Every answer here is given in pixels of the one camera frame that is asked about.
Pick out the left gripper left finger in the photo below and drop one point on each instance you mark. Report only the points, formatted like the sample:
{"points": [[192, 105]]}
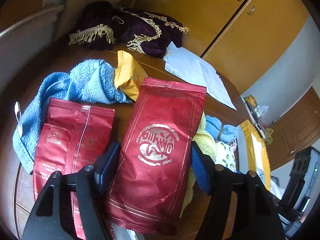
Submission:
{"points": [[51, 216]]}

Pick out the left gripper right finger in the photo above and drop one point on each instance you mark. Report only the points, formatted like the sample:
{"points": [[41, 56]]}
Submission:
{"points": [[256, 216]]}

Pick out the red foil pouch back side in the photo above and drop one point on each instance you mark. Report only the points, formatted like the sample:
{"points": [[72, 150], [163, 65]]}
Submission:
{"points": [[72, 136]]}

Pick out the small blue cloth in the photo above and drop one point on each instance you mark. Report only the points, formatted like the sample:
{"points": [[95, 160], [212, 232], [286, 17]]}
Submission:
{"points": [[219, 131]]}

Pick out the red foil pouch with logo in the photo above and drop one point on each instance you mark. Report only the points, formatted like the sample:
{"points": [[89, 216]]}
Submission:
{"points": [[150, 183]]}

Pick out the black appliance on floor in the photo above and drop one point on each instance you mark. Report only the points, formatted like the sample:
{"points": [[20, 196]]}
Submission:
{"points": [[301, 196]]}

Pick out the yellow-rimmed storage bag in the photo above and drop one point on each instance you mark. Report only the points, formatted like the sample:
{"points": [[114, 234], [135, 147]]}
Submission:
{"points": [[252, 155]]}

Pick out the white patterned cloth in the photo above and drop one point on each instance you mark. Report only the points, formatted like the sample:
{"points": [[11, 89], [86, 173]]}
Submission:
{"points": [[225, 156]]}

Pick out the yellow fluffy towel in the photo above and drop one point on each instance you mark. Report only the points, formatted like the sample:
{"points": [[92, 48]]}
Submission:
{"points": [[202, 152]]}

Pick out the cluttered side shelf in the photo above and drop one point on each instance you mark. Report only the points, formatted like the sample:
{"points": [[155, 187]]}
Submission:
{"points": [[256, 112]]}

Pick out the blue terry towel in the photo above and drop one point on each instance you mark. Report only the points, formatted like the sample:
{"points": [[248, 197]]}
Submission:
{"points": [[89, 81]]}

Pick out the yellow foil packet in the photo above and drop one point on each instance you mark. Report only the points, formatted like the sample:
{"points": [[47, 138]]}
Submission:
{"points": [[129, 75]]}

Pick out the white paper sheets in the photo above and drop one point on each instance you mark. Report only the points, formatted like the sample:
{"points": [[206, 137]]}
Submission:
{"points": [[187, 66]]}

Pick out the wooden wardrobe cabinet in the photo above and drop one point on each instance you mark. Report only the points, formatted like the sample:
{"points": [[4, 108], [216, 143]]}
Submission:
{"points": [[241, 39]]}

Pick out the purple velvet cloth gold fringe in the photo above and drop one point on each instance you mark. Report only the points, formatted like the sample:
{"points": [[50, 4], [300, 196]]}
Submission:
{"points": [[101, 26]]}

